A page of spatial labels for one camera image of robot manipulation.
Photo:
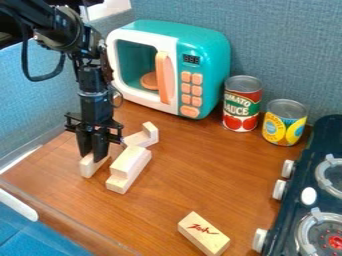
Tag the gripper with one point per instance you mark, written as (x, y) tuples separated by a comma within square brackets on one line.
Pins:
[(95, 110)]

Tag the small white wooden block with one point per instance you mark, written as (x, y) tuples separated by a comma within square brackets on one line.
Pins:
[(90, 167)]

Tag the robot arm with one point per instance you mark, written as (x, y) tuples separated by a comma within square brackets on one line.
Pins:
[(53, 23)]

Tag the stepped white wooden block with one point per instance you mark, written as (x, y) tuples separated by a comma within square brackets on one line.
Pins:
[(128, 168)]

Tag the toy microwave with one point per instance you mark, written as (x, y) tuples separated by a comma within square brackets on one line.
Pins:
[(196, 46)]

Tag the white block with red mark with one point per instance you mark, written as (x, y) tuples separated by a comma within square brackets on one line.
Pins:
[(203, 235)]

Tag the red tomato can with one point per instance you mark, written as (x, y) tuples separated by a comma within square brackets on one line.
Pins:
[(242, 105)]

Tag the yellow can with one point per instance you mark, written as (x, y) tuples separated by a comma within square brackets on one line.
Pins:
[(284, 125)]

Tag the toy stove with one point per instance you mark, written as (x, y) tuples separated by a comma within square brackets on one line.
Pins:
[(318, 186)]

